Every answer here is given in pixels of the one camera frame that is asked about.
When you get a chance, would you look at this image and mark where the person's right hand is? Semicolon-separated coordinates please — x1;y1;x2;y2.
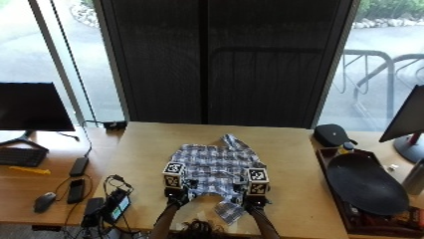
231;181;271;214

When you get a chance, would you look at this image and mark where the person's left hand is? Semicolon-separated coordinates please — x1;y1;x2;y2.
163;178;201;209

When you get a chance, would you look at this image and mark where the blue plaid shirt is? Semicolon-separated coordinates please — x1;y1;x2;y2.
170;133;267;226

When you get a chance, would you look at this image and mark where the white marker cube right glove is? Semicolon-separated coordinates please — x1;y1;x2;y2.
243;167;270;196

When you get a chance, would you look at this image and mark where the white marker cube glove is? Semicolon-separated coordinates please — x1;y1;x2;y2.
162;160;189;189
243;167;270;196

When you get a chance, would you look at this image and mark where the white marker cube left glove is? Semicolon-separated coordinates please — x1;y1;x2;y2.
162;160;189;189

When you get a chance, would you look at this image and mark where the black device with lit screen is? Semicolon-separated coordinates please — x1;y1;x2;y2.
102;188;133;225

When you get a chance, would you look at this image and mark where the dark wooden tray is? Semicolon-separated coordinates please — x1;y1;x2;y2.
315;146;424;239

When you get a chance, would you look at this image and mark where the black box device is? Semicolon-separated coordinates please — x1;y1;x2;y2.
81;197;106;229

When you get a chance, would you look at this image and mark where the small black hub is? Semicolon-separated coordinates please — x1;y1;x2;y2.
102;120;129;131

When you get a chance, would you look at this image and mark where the black zip case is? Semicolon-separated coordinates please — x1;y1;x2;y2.
312;123;359;148

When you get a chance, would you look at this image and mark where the black power adapter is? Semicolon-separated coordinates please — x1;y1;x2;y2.
68;156;90;177

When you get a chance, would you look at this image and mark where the black smartphone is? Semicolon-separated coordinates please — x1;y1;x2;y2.
66;178;86;205

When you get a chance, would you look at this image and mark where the small bottle with yellow label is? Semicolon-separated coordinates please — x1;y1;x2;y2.
338;141;356;155

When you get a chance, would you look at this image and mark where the black oval plate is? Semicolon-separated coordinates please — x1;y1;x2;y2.
326;152;411;217

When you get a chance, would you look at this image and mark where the black computer mouse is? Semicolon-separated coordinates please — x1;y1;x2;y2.
33;191;58;214

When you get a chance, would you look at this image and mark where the yellow flat tool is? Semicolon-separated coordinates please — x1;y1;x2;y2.
8;165;52;175

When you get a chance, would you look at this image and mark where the black keyboard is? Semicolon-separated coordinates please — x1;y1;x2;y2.
0;147;49;168

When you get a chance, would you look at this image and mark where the grey metal cylinder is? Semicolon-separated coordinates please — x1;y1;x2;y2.
401;158;424;196

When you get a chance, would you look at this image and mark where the monitor with grey round stand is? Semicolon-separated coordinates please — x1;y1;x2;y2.
377;84;424;164

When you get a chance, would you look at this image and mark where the black computer monitor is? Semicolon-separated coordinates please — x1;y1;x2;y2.
0;82;77;153

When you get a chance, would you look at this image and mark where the metal bike rack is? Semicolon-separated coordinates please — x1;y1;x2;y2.
331;49;424;121

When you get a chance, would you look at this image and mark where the black cable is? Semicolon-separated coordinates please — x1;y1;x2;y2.
80;119;108;159

